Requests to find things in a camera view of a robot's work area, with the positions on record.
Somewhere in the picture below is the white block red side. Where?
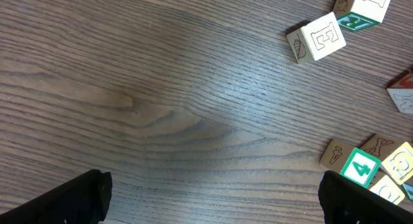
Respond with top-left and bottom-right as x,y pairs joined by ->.
286,12 -> 347,64

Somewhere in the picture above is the yellow block lower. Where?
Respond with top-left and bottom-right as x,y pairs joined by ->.
367,171 -> 405,205

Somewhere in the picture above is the white block blue side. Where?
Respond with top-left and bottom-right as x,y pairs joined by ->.
387,72 -> 412,114

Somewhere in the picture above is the green number four block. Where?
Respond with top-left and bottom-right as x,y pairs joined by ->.
319,138 -> 382,188

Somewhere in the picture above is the yellow block upper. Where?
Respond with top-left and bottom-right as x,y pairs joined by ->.
361,134 -> 412,185

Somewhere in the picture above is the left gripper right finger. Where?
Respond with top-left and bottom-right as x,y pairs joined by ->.
318,170 -> 412,224

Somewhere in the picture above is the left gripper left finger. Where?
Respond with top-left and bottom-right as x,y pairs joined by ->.
1,169 -> 112,224

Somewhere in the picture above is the white block green side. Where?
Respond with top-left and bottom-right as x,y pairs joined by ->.
333,0 -> 391,32

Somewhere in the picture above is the yellow block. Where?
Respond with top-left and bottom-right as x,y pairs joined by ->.
367,171 -> 405,205
361,134 -> 412,185

